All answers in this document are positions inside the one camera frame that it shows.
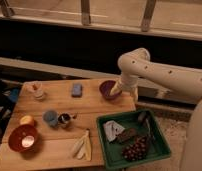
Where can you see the blue object at left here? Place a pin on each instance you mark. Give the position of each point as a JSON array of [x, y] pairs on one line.
[[14, 94]]

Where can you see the brown chocolate bar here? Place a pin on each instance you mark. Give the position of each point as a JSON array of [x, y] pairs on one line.
[[126, 135]]

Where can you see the peeled banana skin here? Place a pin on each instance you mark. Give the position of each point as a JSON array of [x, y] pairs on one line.
[[82, 147]]

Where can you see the blue sponge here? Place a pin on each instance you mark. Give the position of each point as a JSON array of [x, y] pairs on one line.
[[76, 90]]

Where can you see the clear plastic cup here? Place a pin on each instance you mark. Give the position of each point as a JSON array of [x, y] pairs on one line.
[[37, 90]]

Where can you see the blue plastic cup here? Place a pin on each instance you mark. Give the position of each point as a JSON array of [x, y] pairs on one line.
[[51, 118]]

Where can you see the green plastic tray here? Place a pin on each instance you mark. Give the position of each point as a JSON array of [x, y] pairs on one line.
[[112, 151]]

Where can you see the grey spatula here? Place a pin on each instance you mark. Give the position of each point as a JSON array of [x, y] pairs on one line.
[[144, 120]]

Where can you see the purple bowl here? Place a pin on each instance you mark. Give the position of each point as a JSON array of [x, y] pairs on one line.
[[105, 88]]

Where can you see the small metal cup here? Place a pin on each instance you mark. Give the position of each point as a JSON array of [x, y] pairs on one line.
[[65, 119]]

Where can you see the bunch of dark grapes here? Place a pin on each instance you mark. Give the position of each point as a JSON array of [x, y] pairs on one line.
[[137, 150]]

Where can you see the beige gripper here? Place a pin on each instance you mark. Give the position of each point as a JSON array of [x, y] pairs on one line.
[[128, 84]]

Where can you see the white grey towel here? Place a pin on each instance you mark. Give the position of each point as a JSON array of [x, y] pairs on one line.
[[112, 130]]

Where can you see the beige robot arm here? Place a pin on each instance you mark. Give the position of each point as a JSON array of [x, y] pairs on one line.
[[135, 64]]

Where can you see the red bowl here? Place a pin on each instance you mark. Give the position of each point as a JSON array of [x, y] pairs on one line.
[[23, 138]]

